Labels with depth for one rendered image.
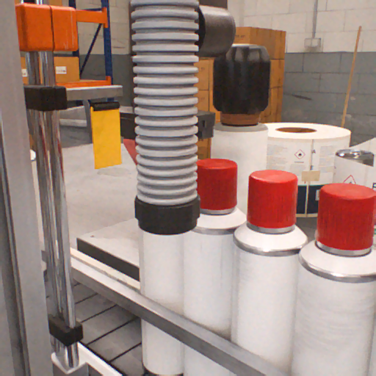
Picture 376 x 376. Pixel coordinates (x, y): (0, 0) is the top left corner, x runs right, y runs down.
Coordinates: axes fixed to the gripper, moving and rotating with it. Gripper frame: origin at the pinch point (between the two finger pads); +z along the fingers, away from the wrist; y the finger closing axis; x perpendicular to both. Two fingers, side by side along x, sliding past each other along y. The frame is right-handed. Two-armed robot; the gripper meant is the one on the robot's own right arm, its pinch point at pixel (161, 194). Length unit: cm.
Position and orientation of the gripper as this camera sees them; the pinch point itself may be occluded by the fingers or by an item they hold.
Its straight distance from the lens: 49.0
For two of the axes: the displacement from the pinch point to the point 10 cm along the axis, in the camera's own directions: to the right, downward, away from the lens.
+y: -7.3, -2.0, 6.5
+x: -6.8, 2.2, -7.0
